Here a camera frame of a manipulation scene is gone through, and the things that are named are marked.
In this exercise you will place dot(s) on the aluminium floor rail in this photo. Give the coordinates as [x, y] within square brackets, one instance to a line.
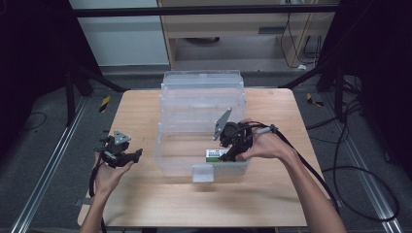
[372, 194]
[48, 171]

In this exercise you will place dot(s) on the black horizontal bar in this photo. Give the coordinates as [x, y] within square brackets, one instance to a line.
[194, 10]

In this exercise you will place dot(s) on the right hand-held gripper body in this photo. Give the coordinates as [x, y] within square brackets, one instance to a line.
[236, 136]

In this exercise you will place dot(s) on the yellow black floor tape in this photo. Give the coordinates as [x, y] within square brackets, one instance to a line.
[313, 101]
[104, 103]

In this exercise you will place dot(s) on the black curtain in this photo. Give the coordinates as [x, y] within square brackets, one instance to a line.
[382, 64]
[32, 64]

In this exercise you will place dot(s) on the clear plastic storage box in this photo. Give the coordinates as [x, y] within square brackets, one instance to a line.
[194, 106]

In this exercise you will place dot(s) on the green white small carton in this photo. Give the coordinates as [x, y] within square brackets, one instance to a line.
[215, 155]

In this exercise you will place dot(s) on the white plug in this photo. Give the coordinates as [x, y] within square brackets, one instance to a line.
[302, 67]

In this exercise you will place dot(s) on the light wooden desk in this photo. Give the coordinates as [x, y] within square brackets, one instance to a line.
[226, 24]

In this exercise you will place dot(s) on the black metal stand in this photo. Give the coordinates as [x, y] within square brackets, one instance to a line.
[339, 93]
[69, 97]

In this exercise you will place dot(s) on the grey tape piece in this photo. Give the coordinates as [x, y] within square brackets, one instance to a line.
[82, 201]

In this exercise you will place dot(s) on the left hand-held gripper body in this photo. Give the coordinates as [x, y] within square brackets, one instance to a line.
[115, 152]

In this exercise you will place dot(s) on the person's right hand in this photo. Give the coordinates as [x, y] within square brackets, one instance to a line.
[268, 145]

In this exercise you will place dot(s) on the person's left hand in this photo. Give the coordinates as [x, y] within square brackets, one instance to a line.
[108, 178]

